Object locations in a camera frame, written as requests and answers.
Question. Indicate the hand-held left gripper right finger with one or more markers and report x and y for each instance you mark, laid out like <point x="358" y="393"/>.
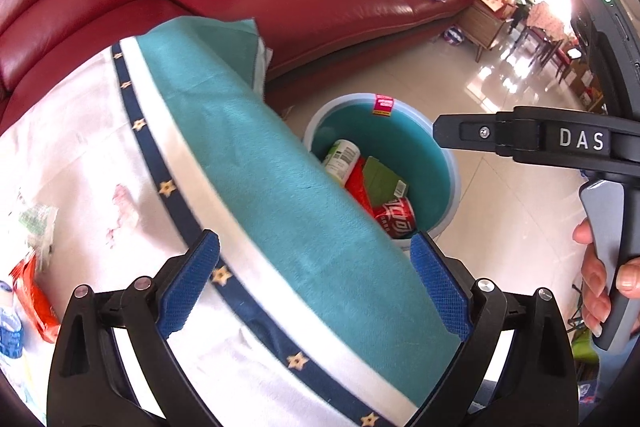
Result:
<point x="440" y="287"/>

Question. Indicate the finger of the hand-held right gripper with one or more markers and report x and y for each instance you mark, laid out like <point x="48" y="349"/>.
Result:
<point x="500" y="132"/>

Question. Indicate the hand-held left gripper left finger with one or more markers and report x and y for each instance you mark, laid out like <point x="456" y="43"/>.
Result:
<point x="190" y="287"/>

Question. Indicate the red soda can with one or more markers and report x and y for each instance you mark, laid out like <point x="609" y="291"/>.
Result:
<point x="395" y="217"/>

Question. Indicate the teal waste bin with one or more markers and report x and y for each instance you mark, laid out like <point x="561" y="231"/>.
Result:
<point x="420" y="167"/>

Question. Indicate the green and white carton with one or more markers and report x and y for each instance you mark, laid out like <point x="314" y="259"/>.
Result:
<point x="380" y="179"/>

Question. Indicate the red snack packet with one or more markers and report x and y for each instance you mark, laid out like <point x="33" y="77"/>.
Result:
<point x="35" y="302"/>
<point x="357" y="187"/>

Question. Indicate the green and white paper cup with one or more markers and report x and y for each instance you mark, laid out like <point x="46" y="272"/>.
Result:
<point x="342" y="157"/>

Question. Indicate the person's right hand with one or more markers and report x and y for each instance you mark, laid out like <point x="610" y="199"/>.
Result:
<point x="595" y="297"/>

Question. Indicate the wooden side table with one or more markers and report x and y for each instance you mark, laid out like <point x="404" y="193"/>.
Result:
<point x="485" y="17"/>

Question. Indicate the printed teal and white blanket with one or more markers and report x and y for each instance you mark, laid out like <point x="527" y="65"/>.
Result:
<point x="280" y="187"/>

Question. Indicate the clear plastic wrapper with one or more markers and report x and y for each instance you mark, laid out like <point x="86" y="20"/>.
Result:
<point x="37" y="222"/>

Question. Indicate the clear plastic bottle blue label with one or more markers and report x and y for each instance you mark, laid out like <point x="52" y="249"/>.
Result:
<point x="10" y="332"/>

